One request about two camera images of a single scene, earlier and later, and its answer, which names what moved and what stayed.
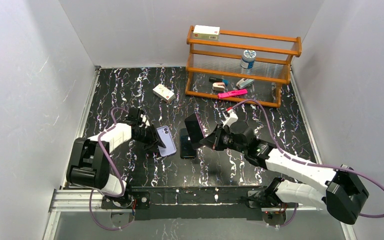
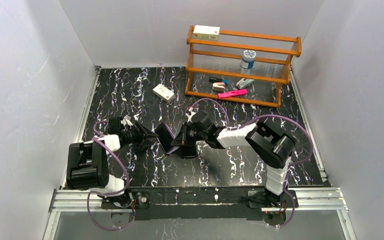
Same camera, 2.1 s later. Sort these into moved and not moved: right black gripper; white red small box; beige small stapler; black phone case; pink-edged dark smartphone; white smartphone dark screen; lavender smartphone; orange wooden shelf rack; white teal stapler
Moved: lavender smartphone; right black gripper; pink-edged dark smartphone
Not moved: beige small stapler; white smartphone dark screen; white teal stapler; black phone case; white red small box; orange wooden shelf rack
